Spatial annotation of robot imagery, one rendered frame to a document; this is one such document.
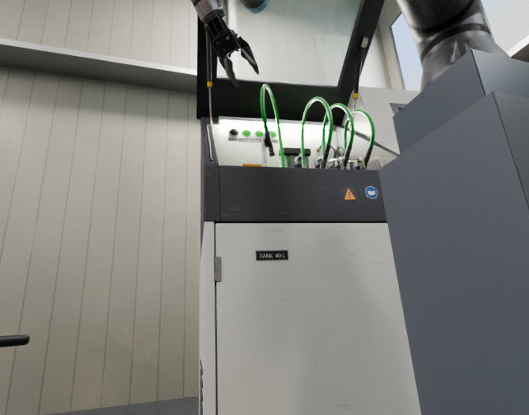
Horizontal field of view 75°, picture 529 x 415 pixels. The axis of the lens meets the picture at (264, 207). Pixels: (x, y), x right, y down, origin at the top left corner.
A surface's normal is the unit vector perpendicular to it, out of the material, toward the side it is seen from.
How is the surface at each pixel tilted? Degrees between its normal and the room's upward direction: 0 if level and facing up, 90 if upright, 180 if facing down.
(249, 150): 90
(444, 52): 72
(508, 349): 90
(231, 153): 90
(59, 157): 90
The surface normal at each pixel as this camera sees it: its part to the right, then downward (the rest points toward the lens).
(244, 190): 0.19, -0.32
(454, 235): -0.95, -0.04
